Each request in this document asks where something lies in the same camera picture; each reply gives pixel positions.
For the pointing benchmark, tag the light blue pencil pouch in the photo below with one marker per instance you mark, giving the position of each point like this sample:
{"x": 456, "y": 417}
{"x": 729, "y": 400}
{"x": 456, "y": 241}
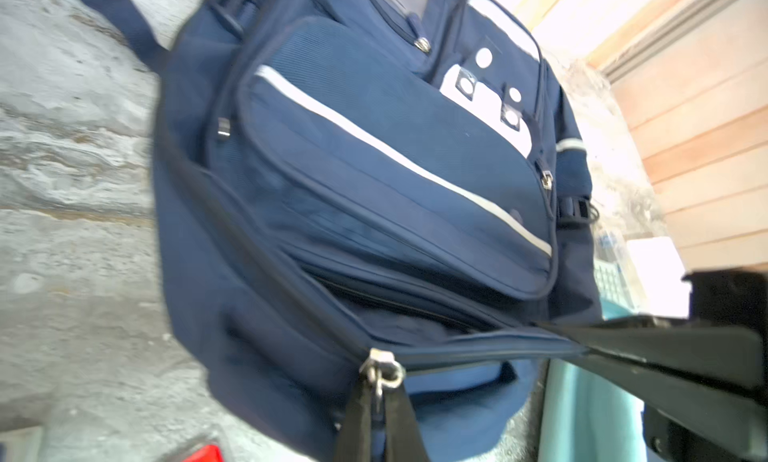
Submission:
{"x": 588, "y": 418}

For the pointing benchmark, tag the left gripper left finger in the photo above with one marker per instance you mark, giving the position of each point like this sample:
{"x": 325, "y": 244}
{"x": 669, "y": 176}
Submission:
{"x": 379, "y": 427}

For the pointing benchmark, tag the white book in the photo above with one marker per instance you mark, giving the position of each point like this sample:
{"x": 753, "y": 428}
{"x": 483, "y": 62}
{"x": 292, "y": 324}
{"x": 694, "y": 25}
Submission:
{"x": 660, "y": 272}

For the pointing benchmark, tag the red rectangular box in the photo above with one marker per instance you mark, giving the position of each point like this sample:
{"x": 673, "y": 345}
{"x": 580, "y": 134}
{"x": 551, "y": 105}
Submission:
{"x": 206, "y": 452}

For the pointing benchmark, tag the light green calculator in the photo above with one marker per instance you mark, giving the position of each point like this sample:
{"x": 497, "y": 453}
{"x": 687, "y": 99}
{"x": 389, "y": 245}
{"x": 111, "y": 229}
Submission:
{"x": 615, "y": 272}

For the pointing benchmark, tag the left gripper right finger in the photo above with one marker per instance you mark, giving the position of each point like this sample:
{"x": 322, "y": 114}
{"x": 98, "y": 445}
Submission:
{"x": 704, "y": 384}

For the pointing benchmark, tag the navy blue student backpack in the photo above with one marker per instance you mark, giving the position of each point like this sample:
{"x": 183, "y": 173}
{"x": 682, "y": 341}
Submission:
{"x": 388, "y": 190}

